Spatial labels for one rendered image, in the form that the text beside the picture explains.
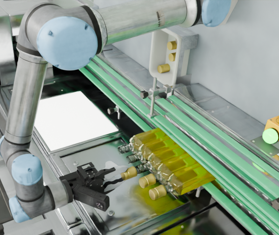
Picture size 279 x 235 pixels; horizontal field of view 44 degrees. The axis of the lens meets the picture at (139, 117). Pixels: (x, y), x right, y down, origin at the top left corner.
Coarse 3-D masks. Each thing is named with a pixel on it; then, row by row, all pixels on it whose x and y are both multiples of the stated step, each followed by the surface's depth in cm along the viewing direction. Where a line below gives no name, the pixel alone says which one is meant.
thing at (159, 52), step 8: (152, 32) 138; (160, 32) 139; (168, 32) 130; (152, 40) 140; (160, 40) 141; (168, 40) 142; (152, 48) 141; (160, 48) 143; (152, 56) 144; (160, 56) 145; (168, 56) 145; (176, 56) 129; (152, 64) 146; (160, 64) 148; (176, 64) 131; (152, 72) 147; (168, 72) 147; (176, 72) 133; (160, 80) 142; (168, 80) 141
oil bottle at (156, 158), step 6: (162, 150) 118; (168, 150) 118; (174, 150) 119; (180, 150) 119; (150, 156) 115; (156, 156) 115; (162, 156) 116; (168, 156) 116; (174, 156) 116; (150, 162) 114; (156, 162) 113; (162, 162) 114; (156, 168) 114
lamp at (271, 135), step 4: (272, 128) 101; (264, 132) 101; (268, 132) 100; (272, 132) 99; (276, 132) 100; (264, 136) 101; (268, 136) 100; (272, 136) 99; (276, 136) 99; (268, 140) 100; (272, 140) 100; (276, 140) 100
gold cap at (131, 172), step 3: (129, 168) 111; (132, 168) 111; (135, 168) 111; (126, 171) 110; (129, 171) 110; (132, 171) 110; (135, 171) 111; (123, 174) 110; (126, 174) 109; (129, 174) 110; (132, 174) 110; (135, 174) 111; (123, 177) 110; (126, 177) 109; (129, 177) 110; (132, 177) 111
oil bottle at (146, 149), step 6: (162, 138) 124; (168, 138) 124; (144, 144) 120; (150, 144) 121; (156, 144) 121; (162, 144) 121; (168, 144) 121; (174, 144) 122; (138, 150) 120; (144, 150) 118; (150, 150) 118; (156, 150) 118; (144, 156) 118; (144, 162) 119
